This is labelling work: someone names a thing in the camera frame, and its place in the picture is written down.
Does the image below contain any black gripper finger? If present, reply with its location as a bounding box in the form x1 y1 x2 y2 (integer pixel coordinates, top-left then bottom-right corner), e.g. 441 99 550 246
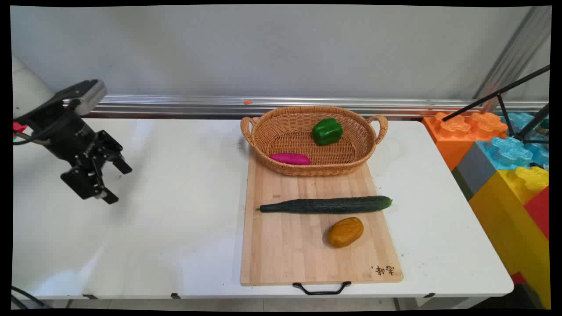
97 131 133 175
61 162 119 205

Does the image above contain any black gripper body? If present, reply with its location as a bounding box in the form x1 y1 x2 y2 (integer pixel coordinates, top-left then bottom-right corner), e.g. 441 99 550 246
27 103 115 172

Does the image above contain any brown potato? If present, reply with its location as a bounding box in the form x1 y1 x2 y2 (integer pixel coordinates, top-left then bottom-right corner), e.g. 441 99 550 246
326 217 364 248

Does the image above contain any purple sweet potato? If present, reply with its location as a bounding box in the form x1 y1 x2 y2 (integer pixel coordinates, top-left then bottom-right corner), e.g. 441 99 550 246
269 152 312 166

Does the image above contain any woven wicker basket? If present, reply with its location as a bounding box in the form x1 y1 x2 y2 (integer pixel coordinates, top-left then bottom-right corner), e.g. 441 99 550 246
240 106 389 177

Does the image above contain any wooden cutting board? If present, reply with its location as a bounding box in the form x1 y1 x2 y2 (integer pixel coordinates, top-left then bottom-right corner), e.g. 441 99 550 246
240 154 404 287

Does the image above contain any green bell pepper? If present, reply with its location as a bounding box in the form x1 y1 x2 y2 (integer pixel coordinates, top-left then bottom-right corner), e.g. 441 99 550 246
312 118 343 146

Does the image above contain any dark green cucumber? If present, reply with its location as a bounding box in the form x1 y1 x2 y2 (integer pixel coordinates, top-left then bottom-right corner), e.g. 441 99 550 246
256 195 393 215

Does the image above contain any orange giant building block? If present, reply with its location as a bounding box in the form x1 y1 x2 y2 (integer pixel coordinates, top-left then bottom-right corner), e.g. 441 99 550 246
422 111 509 172

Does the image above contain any black tripod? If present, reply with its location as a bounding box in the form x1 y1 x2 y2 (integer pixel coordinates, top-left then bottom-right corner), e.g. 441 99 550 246
442 65 550 145

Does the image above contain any yellow giant building block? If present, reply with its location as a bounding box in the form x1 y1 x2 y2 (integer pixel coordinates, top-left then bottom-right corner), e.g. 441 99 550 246
468 166 551 309

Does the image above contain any light blue giant building block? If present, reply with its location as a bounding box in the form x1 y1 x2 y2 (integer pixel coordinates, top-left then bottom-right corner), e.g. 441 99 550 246
452 112 550 201

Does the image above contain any red giant building block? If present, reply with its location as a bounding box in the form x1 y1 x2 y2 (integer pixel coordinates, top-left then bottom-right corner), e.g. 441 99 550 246
523 186 550 240

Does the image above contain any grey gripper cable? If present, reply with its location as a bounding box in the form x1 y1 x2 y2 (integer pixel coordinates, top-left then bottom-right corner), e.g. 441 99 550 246
13 130 52 146

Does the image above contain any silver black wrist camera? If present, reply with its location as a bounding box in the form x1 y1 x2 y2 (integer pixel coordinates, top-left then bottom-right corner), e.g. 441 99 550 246
55 79 107 117

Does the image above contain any aluminium wall rail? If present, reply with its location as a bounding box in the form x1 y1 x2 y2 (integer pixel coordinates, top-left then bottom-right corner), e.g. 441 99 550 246
64 94 549 119

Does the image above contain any black floor cable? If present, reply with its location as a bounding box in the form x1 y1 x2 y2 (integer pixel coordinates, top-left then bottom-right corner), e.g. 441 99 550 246
11 286 52 309

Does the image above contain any slanted aluminium post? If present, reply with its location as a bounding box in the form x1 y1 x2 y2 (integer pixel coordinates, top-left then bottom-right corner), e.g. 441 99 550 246
473 6 552 113

